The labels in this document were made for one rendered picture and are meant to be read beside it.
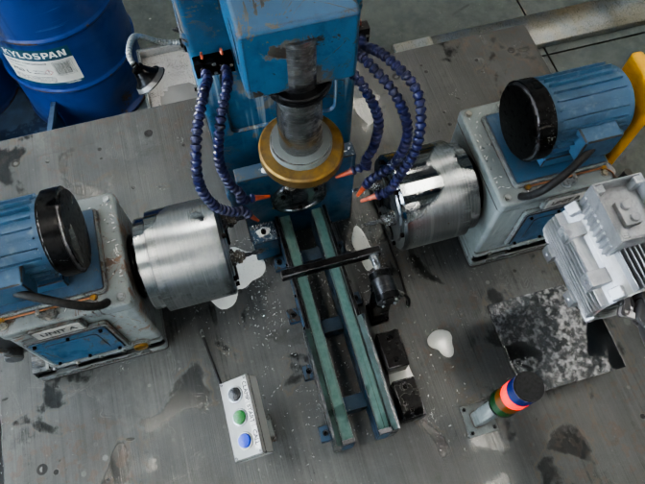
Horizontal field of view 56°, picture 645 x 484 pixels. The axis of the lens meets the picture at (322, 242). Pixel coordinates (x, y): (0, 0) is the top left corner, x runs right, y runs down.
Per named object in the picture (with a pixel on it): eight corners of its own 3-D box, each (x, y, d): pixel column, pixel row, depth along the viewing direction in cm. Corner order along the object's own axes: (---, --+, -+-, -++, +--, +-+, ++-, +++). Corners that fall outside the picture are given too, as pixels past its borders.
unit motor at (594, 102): (463, 168, 170) (504, 65, 131) (570, 141, 174) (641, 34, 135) (498, 249, 160) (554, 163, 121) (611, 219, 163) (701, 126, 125)
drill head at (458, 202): (342, 193, 170) (345, 143, 147) (478, 159, 174) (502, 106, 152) (369, 274, 160) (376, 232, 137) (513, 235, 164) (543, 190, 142)
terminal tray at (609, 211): (574, 204, 117) (589, 184, 110) (624, 191, 118) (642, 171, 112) (603, 258, 112) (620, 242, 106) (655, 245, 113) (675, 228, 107)
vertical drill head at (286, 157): (255, 157, 143) (226, -7, 98) (329, 139, 145) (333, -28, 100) (274, 223, 135) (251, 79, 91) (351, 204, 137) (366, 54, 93)
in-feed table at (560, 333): (476, 319, 167) (487, 304, 156) (566, 294, 170) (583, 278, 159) (511, 404, 157) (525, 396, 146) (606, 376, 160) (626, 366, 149)
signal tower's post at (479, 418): (458, 407, 157) (502, 372, 119) (487, 399, 158) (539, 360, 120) (469, 439, 154) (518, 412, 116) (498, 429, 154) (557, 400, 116)
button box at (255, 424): (229, 385, 139) (217, 383, 134) (256, 375, 137) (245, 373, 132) (246, 462, 132) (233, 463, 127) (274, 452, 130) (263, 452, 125)
